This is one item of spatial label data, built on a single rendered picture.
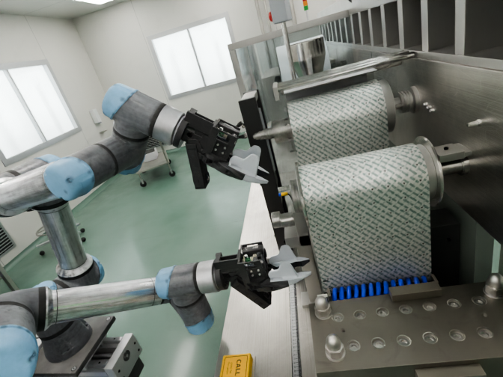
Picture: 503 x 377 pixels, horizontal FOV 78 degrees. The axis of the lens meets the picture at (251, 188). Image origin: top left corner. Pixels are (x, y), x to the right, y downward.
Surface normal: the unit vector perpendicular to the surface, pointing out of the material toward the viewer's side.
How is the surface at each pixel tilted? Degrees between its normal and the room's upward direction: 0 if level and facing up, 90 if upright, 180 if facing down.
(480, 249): 90
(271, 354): 0
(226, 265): 90
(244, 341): 0
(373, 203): 90
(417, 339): 0
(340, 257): 90
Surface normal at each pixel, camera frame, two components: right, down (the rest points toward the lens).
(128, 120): -0.17, 0.60
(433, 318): -0.26, -0.88
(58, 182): -0.38, 0.48
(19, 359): 0.65, 0.09
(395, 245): -0.08, 0.43
